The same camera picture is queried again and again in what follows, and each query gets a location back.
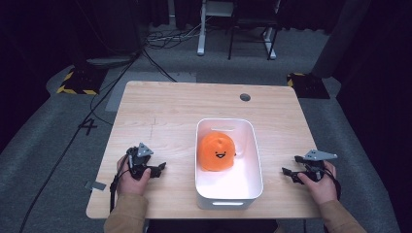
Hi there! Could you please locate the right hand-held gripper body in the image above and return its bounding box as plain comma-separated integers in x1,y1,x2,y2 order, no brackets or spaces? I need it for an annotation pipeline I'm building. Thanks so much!
294,149,338,183

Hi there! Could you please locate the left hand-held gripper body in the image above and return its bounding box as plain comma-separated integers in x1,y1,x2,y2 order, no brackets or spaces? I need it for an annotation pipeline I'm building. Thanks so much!
125,142,155,181

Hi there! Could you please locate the orange smiling plush toy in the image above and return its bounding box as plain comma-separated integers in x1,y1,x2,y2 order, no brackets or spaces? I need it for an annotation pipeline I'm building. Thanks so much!
196,130,237,173

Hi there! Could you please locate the white plastic storage bin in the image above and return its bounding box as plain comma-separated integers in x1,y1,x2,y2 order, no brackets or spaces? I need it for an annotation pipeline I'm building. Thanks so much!
193,117,264,211

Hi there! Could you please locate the person's left hand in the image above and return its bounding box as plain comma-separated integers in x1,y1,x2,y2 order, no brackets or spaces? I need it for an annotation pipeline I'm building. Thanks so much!
116,154,153,197

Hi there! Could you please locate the person's right hand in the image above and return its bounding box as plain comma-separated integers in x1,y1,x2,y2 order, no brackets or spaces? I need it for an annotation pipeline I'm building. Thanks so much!
296,160,339,206

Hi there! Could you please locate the grey tape strip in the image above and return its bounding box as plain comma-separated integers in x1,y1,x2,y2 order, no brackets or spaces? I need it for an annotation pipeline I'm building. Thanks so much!
85,181,107,191

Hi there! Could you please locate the grey round stand base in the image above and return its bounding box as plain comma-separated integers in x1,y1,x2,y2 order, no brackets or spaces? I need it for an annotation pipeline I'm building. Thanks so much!
85,56,134,70

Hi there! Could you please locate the white desk leg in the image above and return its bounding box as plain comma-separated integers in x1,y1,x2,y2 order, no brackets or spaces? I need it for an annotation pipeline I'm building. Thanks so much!
262,26,277,60
196,0,208,56

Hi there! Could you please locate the grey curtain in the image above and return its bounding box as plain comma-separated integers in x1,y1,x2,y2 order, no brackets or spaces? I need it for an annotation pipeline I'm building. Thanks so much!
310,0,372,79

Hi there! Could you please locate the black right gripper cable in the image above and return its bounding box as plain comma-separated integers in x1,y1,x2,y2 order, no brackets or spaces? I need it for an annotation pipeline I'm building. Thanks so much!
324,167,342,202

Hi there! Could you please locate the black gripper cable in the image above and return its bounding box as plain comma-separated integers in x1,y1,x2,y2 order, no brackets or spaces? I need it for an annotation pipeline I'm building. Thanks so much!
324,167,342,202
109,157,131,214

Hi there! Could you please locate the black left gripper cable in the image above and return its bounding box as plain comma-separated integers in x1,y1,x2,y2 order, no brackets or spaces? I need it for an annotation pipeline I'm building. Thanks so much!
109,157,131,214

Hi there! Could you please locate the long black floor cable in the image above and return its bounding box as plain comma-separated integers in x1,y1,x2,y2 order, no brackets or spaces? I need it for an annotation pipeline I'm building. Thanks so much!
18,48,144,233

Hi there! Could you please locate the black yellow striped base plate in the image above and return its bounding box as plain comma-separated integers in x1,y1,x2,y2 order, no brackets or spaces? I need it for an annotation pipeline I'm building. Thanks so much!
286,73,330,100
56,66,108,96

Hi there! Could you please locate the bundle of floor cables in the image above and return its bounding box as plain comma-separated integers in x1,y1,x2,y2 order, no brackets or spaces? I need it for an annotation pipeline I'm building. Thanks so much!
142,24,202,50

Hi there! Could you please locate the black metal chair frame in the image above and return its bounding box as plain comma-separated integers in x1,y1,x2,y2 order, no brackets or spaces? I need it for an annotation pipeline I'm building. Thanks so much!
227,0,282,61

